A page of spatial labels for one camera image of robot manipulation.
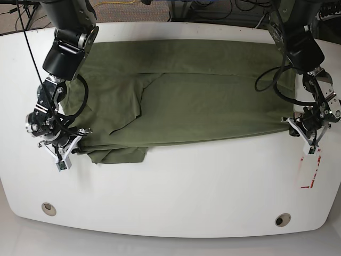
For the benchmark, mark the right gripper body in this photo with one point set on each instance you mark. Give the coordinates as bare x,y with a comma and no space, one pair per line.
59,146

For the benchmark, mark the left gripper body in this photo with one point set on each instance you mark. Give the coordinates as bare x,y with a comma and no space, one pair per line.
311,129

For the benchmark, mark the olive green t-shirt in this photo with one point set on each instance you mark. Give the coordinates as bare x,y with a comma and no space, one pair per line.
144,94

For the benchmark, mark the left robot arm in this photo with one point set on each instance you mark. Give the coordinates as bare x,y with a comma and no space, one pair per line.
290,27

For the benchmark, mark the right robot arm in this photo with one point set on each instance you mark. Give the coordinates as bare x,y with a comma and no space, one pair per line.
75,33

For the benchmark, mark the red tape rectangle marking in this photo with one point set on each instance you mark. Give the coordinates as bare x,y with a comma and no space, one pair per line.
308,169

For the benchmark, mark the white power strip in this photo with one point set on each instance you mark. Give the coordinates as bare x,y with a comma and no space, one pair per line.
328,12

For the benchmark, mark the black tripod stand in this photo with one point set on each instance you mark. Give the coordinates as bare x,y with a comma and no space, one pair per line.
11,13

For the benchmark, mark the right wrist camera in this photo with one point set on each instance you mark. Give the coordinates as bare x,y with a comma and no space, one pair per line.
64,164

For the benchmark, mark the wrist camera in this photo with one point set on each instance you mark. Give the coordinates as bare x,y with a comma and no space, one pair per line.
64,164
310,149

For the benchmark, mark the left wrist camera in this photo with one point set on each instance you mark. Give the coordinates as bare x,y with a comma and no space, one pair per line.
310,149

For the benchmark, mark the left table cable grommet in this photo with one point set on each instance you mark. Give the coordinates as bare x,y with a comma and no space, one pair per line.
49,209

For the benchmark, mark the table cable grommet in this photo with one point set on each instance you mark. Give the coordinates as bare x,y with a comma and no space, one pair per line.
49,209
282,220

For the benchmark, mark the right table cable grommet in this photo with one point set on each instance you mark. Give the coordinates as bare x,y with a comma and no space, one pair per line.
282,220

